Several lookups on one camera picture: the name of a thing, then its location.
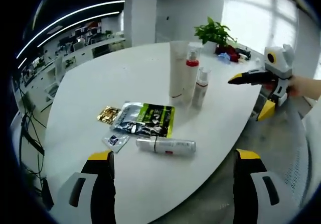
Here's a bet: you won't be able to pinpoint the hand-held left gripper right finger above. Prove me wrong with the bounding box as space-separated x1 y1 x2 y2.
232 148 294 224

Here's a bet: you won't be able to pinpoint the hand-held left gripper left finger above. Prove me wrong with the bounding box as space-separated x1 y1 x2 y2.
56 150 118 224

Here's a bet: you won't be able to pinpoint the small clear-capped skincare bottle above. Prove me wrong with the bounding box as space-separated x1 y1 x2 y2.
135 137 197 157
191 67 212 109

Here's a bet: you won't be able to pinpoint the red-collared white skincare pump bottle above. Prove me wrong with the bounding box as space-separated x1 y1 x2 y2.
184 46 202 107

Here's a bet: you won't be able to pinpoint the small clear skincare sachet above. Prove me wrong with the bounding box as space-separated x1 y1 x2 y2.
101 133 131 155

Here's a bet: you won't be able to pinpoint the large white skincare tube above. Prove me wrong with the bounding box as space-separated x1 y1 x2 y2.
169 40 190 99

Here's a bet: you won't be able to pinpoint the gold foil skincare sachet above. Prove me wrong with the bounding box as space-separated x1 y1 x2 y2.
96 105 122 126

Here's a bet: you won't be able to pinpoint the silver dark skincare sachet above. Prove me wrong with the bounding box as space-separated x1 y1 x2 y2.
109 101 145 135

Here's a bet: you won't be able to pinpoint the green black skincare sachet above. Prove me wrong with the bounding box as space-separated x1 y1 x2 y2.
130 102 176 139

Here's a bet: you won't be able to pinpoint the person's right hand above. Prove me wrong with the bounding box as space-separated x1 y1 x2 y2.
286 75 307 97

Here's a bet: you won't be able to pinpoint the small black object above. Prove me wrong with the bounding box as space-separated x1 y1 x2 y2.
235 47 252 60

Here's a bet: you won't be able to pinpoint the blue plastic item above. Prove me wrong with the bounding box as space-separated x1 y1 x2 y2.
218 52 233 65

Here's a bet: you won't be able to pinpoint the person's white shirt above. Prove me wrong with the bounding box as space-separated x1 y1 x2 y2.
301 99 321 141

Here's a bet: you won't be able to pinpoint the grey mesh office chair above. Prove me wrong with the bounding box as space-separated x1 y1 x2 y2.
247 102 312 210

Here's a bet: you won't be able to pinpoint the potted green plant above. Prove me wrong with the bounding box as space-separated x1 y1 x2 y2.
194 16 238 54

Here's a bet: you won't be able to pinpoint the white office chair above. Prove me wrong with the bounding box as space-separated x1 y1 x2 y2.
44 55 66 102

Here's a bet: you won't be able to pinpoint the row of white office desks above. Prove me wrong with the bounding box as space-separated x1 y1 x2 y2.
22 32 126 102

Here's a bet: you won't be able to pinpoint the straight ceiling light strip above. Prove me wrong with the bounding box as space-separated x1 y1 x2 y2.
18 10 121 69
16 0 126 59

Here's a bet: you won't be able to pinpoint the black floor cables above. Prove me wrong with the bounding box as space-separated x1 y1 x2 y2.
19 87 55 210

